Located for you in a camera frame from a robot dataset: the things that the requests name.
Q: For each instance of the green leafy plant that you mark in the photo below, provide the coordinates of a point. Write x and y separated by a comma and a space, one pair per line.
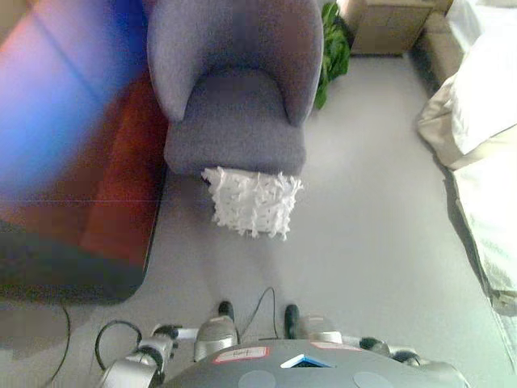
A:
334, 52

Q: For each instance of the silver left robot leg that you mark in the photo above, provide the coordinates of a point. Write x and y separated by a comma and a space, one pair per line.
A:
216, 331

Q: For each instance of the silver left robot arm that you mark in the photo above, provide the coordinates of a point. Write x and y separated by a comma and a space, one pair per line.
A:
139, 361

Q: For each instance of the grey upholstered armchair sofa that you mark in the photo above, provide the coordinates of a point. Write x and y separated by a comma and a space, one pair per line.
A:
236, 89

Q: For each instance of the white bed with duvet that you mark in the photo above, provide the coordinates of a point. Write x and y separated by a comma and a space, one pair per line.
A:
480, 133

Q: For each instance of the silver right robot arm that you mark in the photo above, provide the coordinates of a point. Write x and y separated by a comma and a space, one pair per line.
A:
398, 355

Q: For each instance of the grey robot torso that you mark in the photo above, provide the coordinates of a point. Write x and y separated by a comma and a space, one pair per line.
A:
311, 365

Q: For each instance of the white fringed pillow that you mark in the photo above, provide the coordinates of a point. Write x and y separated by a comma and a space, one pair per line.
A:
254, 206

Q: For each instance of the beige wooden cabinet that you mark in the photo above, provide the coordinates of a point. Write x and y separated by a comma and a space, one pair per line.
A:
387, 26

